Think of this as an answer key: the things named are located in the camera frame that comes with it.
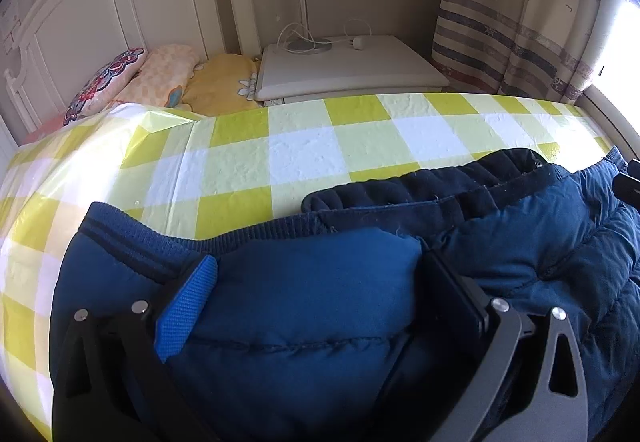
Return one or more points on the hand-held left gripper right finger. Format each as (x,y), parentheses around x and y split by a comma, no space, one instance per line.
(450,302)

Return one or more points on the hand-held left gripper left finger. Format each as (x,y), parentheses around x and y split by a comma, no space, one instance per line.
(185,307)

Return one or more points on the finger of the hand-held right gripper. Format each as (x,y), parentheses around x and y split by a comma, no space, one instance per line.
(629,184)

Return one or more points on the blue quilted jacket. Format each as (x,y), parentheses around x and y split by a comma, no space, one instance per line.
(310,302)

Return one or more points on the window sill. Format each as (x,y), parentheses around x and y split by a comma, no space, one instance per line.
(612,117)

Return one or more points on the window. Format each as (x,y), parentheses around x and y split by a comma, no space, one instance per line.
(622,47)

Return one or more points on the sailboat print curtain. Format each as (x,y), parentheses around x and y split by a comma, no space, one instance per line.
(520,22)

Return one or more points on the yellow checkered bed cover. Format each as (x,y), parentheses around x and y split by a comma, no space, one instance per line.
(300,147)

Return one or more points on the pink blanket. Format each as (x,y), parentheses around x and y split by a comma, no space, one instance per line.
(45,130)

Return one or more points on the yellow flower print bedsheet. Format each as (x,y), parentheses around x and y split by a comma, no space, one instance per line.
(220,82)

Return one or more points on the cream checkered pillow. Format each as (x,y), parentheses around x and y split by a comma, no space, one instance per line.
(160,75)

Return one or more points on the colourful patterned pillow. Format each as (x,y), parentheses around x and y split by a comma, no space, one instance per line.
(102,82)

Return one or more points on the white nightstand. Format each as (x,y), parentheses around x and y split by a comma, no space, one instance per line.
(360,67)

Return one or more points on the white charger plug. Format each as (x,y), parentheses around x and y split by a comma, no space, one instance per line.
(358,44)

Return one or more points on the white wooden headboard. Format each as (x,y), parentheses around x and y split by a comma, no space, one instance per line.
(100,7)

